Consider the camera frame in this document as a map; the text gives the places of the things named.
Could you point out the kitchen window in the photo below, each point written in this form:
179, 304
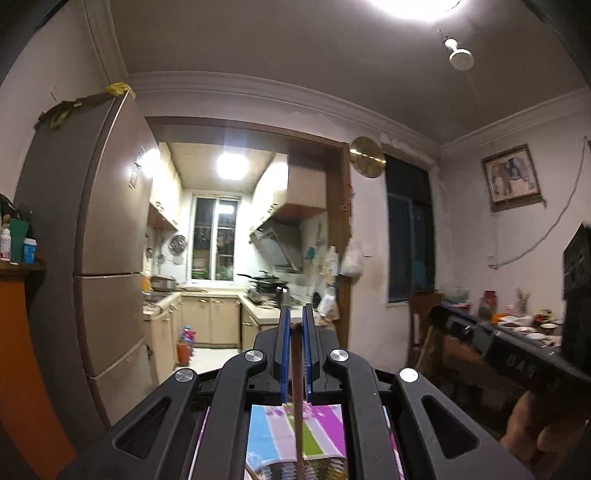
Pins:
212, 255

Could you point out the framed wall picture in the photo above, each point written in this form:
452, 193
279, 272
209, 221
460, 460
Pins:
512, 179

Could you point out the range hood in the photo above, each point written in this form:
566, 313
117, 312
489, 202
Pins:
280, 244

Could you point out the person's right hand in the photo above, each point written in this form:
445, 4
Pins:
538, 435

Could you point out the wooden chair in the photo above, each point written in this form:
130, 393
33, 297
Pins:
420, 305

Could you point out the white plastic bag hanging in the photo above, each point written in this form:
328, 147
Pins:
352, 260

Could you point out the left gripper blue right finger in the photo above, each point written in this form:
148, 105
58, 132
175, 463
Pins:
307, 323

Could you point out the orange wooden cabinet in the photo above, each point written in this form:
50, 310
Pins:
27, 415

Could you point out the dark wooden side table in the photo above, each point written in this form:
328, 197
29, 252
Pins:
509, 355

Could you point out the white bottle on cabinet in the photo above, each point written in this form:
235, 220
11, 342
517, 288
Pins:
5, 244

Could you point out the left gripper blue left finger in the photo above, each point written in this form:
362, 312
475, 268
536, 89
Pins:
284, 352

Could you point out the blue lidded cup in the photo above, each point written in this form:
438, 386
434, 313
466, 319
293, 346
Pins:
29, 251

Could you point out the gold wall clock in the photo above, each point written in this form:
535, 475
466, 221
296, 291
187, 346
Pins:
367, 157

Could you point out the dark window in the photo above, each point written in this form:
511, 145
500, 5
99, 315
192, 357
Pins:
412, 250

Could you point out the kitchen counter cabinets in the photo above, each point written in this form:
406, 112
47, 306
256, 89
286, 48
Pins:
222, 320

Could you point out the green container on cabinet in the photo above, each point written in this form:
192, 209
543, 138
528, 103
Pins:
18, 230

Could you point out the silver refrigerator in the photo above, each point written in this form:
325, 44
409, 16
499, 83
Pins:
87, 183

